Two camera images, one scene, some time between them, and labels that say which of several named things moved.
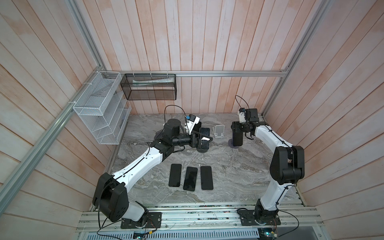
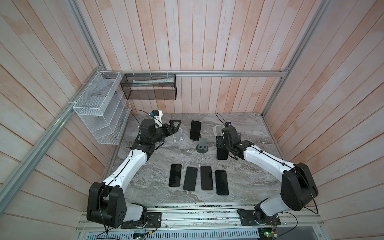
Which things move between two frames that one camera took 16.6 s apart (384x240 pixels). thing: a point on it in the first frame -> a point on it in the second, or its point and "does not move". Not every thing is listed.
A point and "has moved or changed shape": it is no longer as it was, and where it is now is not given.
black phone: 206,178 does not move
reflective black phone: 205,143 -> 222,154
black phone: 237,138 has moved or changed shape
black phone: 175,176 does not move
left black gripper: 198,144 -> 168,131
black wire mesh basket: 149,86 does not move
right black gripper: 234,126 -> 218,140
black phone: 190,178 does not move
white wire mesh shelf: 105,108 does not move
